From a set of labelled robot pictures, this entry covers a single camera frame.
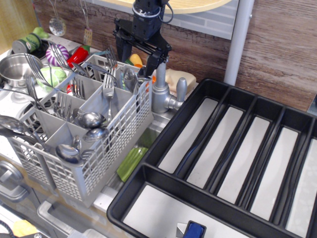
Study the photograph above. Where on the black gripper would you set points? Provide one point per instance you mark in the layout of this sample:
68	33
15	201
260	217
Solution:
143	32

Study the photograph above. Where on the steel fork in basket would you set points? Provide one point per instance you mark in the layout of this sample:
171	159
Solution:
108	93

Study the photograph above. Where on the large steel spoon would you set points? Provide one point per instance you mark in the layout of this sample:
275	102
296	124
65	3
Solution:
89	120

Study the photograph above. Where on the grey plastic cutlery basket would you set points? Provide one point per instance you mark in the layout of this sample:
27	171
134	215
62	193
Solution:
130	115

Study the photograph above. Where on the steel spoon lower front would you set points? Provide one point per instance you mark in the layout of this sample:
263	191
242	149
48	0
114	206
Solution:
68	154

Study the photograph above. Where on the large spoon at left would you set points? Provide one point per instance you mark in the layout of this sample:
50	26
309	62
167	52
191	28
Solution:
10	127

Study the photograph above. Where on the black plastic cutlery tray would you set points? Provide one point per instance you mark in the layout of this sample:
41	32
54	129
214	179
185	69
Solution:
235	163

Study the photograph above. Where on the yellow toy corn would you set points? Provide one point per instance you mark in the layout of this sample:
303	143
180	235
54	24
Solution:
136	60

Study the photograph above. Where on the silver toy faucet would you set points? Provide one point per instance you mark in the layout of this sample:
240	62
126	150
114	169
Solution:
162	100

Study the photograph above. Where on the hanging small grater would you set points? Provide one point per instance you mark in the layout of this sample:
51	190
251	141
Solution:
88	33

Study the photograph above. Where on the wooden round shelf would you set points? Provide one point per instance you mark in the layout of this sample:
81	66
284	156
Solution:
195	6

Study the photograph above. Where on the red toy pepper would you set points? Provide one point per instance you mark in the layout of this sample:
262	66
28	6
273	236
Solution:
79	55

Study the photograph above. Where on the hanging slotted skimmer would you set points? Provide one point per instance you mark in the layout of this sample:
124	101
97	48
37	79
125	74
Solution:
56	24

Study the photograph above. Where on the green toy cabbage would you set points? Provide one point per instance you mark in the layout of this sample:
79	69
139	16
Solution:
53	76

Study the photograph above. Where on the green toy can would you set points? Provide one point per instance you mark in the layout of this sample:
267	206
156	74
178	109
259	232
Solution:
27	44

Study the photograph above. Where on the green toy vegetable in sink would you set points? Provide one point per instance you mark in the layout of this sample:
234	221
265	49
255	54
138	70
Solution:
130	162

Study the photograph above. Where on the steel cooking pot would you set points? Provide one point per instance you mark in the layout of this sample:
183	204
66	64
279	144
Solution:
14	69

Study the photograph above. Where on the blue object at bottom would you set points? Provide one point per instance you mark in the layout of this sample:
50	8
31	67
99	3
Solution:
194	230

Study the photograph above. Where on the yellow object bottom left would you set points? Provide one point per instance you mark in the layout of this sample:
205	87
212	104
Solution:
23	228

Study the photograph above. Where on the grey metal post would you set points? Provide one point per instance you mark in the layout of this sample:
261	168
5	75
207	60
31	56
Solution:
242	21

